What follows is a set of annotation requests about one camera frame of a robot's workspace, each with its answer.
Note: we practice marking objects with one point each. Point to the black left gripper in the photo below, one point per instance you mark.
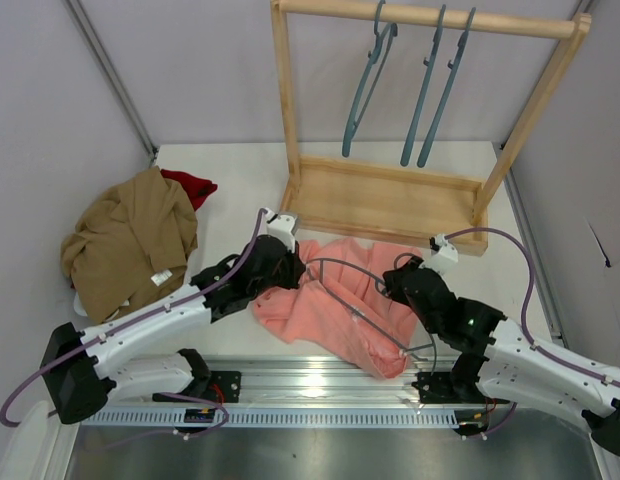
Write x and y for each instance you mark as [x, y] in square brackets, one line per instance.
[290, 267]

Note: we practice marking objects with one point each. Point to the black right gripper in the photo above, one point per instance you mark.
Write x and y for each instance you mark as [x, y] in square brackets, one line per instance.
[396, 282]

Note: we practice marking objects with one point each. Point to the teal hanger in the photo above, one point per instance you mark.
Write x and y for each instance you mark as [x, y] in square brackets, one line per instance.
[376, 60]
[429, 63]
[315, 271]
[447, 90]

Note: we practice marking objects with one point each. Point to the pink skirt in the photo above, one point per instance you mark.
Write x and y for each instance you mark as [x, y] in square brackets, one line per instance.
[339, 308]

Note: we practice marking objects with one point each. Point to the tan garment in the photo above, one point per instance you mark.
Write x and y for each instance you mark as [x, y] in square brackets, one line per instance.
[131, 247]

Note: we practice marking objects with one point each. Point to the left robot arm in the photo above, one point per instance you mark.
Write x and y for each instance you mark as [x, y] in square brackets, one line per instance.
[84, 370]

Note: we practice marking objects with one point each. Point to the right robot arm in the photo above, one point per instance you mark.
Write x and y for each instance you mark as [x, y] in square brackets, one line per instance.
[497, 360]

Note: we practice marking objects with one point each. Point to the wooden hanger rack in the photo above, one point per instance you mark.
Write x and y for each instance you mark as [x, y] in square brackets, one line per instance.
[403, 204]

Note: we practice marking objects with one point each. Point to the red garment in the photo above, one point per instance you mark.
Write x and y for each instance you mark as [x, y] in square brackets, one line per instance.
[197, 189]

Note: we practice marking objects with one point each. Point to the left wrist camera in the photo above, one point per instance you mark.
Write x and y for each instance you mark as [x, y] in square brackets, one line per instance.
[283, 226]

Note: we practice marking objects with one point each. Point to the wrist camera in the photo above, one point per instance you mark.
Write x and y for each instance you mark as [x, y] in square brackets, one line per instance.
[283, 226]
[444, 255]

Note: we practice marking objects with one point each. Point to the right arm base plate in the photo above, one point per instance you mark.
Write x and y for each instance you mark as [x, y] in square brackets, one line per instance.
[436, 388]

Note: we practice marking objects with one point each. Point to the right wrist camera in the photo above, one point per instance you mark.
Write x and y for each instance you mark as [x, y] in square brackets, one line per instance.
[444, 255]

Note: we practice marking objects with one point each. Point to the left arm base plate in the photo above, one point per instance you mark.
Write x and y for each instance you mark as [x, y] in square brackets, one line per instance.
[223, 387]

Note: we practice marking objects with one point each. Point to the slotted cable duct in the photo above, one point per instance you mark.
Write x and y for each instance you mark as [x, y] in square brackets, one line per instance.
[252, 417]

